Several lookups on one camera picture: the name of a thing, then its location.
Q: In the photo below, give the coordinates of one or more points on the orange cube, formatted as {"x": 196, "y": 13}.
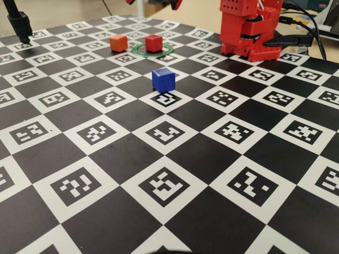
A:
{"x": 118, "y": 43}

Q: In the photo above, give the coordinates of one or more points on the red cube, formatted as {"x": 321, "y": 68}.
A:
{"x": 153, "y": 43}

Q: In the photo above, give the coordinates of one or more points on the blue cube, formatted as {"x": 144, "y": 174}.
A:
{"x": 163, "y": 80}

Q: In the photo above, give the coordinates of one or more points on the white table leg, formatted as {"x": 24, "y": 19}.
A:
{"x": 140, "y": 8}

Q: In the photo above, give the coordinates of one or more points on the black table clamp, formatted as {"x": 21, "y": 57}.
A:
{"x": 291, "y": 40}

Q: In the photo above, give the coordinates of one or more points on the dark green case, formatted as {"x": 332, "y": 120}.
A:
{"x": 317, "y": 4}

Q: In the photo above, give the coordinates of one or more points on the grey laptop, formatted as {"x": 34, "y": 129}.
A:
{"x": 331, "y": 26}

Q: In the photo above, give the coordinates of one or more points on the black white marker board mat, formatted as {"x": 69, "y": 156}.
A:
{"x": 212, "y": 158}

